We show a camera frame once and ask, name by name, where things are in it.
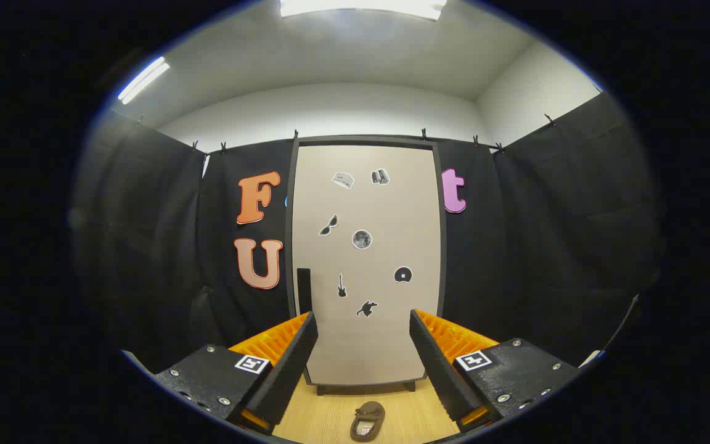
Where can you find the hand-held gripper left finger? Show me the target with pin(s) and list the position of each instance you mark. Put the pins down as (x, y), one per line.
(290, 370)

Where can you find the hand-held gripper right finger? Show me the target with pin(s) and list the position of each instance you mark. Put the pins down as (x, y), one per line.
(438, 370)

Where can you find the dark grey shoe cabinet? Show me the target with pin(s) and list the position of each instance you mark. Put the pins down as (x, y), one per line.
(367, 389)

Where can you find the brown fuzzy shoe with bow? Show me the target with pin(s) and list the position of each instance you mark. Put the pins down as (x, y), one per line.
(370, 410)

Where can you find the white paper sheet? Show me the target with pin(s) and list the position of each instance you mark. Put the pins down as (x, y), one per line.
(591, 359)

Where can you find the black backdrop cloth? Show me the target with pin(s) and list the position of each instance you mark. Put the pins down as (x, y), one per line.
(145, 246)

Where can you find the long ceiling light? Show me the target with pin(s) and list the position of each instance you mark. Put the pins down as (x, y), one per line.
(361, 7)
(143, 80)

